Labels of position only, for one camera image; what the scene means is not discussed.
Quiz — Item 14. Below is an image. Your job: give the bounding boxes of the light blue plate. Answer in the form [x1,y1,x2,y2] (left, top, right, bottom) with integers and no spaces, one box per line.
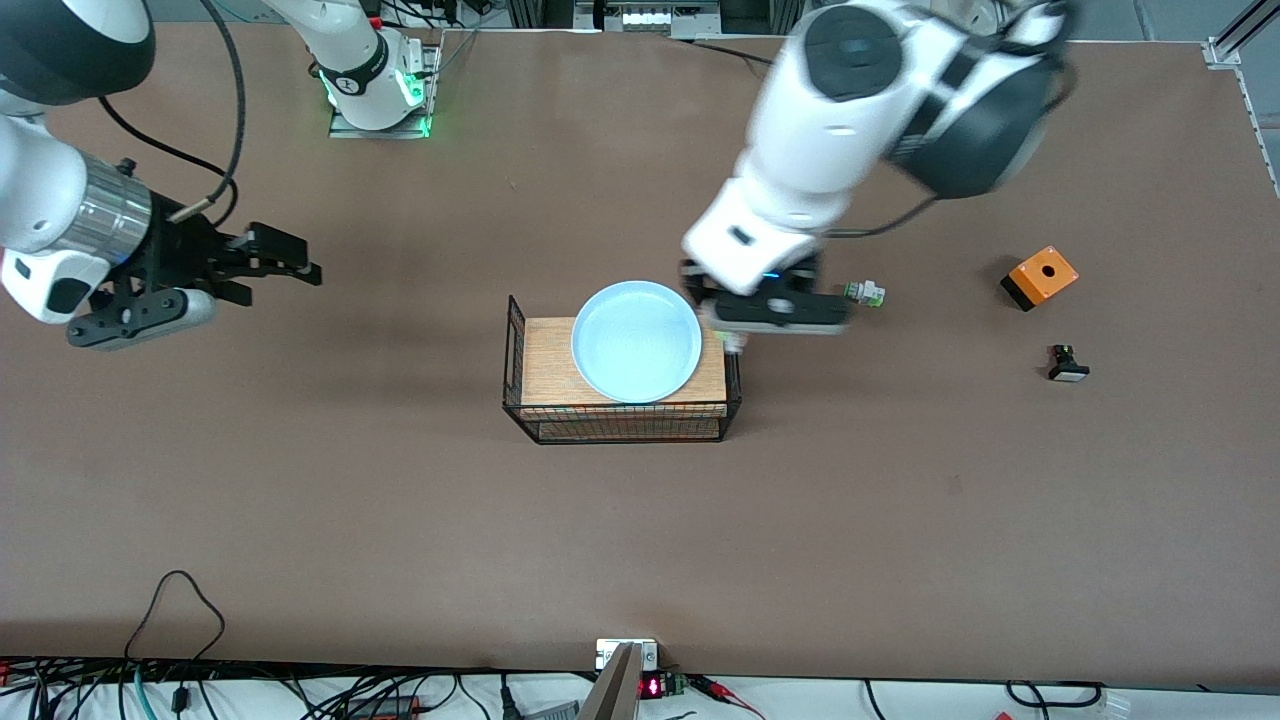
[571,280,703,404]

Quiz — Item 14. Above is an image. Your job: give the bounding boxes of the grey control unit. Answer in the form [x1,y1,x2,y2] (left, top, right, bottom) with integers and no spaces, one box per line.
[574,0,723,33]

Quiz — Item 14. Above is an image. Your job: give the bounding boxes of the red test probe leads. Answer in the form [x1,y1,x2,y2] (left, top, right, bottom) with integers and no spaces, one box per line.
[688,674,767,720]

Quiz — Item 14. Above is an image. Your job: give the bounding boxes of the black orange adapter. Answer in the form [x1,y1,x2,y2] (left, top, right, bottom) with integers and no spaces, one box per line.
[344,694,423,718]

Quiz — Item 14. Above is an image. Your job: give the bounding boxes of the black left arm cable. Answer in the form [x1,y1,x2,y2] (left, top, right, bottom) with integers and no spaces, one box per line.
[825,193,943,241]

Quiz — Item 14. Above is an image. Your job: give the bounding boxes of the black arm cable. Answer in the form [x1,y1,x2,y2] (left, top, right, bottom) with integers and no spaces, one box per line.
[98,0,247,227]
[825,193,943,241]

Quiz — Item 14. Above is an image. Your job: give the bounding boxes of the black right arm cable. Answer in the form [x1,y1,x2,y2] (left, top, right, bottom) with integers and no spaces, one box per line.
[98,0,247,227]

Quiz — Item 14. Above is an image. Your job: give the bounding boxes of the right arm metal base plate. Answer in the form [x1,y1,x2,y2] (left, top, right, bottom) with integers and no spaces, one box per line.
[328,40,442,139]

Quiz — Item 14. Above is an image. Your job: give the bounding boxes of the black cable on table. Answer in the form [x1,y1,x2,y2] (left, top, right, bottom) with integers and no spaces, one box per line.
[668,35,776,67]

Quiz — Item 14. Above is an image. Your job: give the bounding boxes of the orange button enclosure box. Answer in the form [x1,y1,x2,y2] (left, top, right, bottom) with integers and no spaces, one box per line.
[1001,246,1080,312]

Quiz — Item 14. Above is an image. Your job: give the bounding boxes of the black wire rack wooden shelf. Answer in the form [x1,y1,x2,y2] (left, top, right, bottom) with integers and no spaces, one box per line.
[502,290,743,446]

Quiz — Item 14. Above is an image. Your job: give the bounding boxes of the black looped cable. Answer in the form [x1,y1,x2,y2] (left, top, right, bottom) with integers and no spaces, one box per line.
[124,570,227,663]

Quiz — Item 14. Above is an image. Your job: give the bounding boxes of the white mounting bracket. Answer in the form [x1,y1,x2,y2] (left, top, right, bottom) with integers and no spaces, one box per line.
[596,638,660,671]

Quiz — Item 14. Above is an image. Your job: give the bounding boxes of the silver camera pole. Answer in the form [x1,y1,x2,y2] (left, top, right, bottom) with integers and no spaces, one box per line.
[576,642,642,720]

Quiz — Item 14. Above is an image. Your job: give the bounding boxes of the black coiled cable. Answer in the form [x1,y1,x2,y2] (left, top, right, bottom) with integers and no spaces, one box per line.
[1004,680,1107,709]

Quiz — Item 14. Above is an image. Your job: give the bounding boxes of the aluminium frame profile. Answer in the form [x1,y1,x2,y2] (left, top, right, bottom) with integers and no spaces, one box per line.
[1204,0,1280,69]

